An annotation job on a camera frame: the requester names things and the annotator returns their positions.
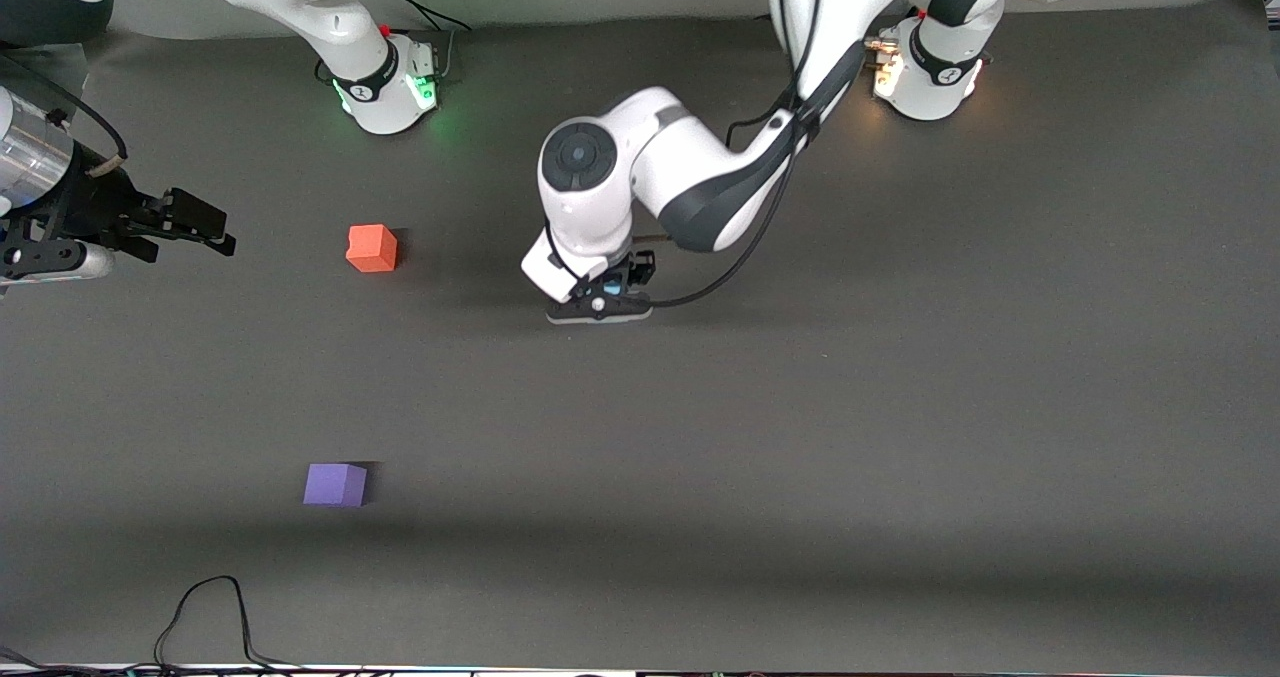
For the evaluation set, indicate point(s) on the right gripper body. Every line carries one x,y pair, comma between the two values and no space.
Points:
92,209

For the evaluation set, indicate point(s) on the light blue foam block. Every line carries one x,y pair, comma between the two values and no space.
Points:
611,281

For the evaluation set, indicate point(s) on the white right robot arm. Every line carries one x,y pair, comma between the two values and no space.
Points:
340,17

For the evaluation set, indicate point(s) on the orange foam block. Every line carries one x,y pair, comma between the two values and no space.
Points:
371,248

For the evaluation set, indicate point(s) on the purple foam block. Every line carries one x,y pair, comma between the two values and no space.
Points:
334,485

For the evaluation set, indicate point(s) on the dark grey table mat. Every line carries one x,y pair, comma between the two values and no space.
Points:
700,457

